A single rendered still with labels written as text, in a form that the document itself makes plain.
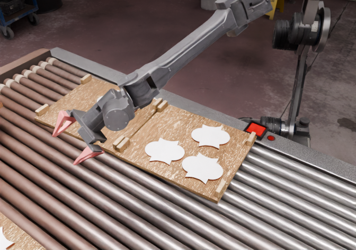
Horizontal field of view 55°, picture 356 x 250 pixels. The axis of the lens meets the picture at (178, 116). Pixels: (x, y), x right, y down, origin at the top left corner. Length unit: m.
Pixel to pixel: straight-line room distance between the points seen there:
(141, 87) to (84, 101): 0.71
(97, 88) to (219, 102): 1.65
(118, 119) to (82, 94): 0.80
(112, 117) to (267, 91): 2.58
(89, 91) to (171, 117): 0.41
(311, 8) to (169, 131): 0.81
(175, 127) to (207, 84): 1.96
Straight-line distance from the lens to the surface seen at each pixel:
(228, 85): 3.27
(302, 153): 1.35
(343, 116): 3.18
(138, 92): 0.84
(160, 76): 0.86
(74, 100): 1.54
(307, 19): 1.65
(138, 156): 1.23
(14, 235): 1.14
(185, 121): 1.37
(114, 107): 0.79
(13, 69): 1.86
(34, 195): 1.23
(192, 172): 1.16
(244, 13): 1.04
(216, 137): 1.29
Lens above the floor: 1.82
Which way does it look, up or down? 39 degrees down
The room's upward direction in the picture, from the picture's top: straight up
